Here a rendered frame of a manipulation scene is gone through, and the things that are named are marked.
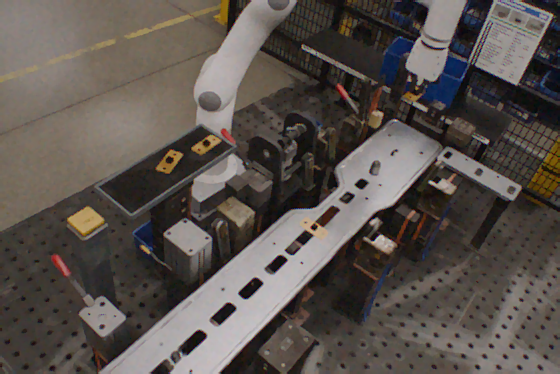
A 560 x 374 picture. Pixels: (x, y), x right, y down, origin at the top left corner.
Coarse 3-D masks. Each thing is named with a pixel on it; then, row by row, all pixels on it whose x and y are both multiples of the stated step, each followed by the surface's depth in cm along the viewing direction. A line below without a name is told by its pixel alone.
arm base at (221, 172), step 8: (224, 160) 178; (232, 160) 187; (216, 168) 178; (224, 168) 181; (232, 168) 184; (200, 176) 179; (208, 176) 180; (216, 176) 180; (224, 176) 181; (208, 184) 178
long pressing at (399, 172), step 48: (384, 144) 175; (432, 144) 179; (336, 192) 154; (384, 192) 158; (288, 240) 139; (336, 240) 141; (240, 288) 125; (288, 288) 127; (144, 336) 112; (240, 336) 116
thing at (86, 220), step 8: (88, 208) 117; (72, 216) 114; (80, 216) 115; (88, 216) 115; (96, 216) 115; (72, 224) 113; (80, 224) 113; (88, 224) 113; (96, 224) 114; (80, 232) 112; (88, 232) 113
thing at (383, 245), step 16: (368, 240) 137; (384, 240) 137; (368, 256) 139; (384, 256) 135; (368, 272) 143; (384, 272) 140; (352, 288) 151; (368, 288) 146; (336, 304) 160; (352, 304) 154; (368, 304) 156
